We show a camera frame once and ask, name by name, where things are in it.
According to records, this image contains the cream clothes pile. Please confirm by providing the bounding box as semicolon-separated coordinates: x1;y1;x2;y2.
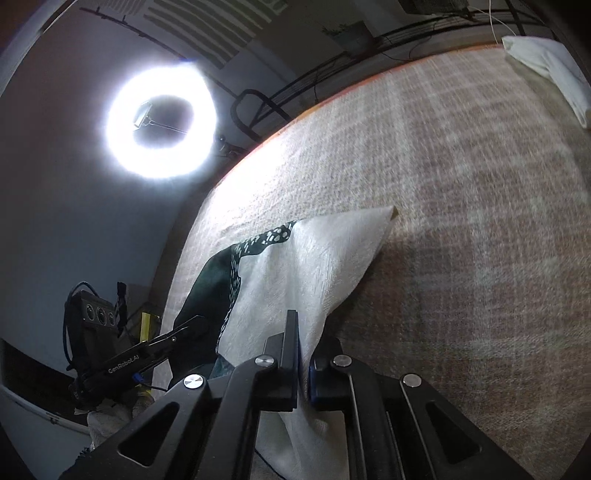
502;36;591;130

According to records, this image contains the black metal rack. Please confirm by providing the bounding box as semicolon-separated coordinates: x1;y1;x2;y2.
218;1;550;142

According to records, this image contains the left gloved hand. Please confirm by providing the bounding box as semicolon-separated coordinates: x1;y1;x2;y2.
87;394;154;450

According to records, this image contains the potted plant teal pot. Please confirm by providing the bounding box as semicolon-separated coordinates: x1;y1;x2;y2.
322;21;376;56

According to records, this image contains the green striped hanging cloth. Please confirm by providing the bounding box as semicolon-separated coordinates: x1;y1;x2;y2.
140;0;290;68

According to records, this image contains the green and white garment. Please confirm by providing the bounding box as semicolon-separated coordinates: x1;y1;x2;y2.
169;206;397;479

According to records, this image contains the beige plaid blanket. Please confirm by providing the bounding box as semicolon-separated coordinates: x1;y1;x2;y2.
163;47;590;479

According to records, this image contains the white cable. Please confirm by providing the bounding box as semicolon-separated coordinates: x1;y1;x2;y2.
486;0;509;45

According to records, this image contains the bright ring light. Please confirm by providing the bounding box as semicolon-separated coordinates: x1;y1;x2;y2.
105;62;217;180

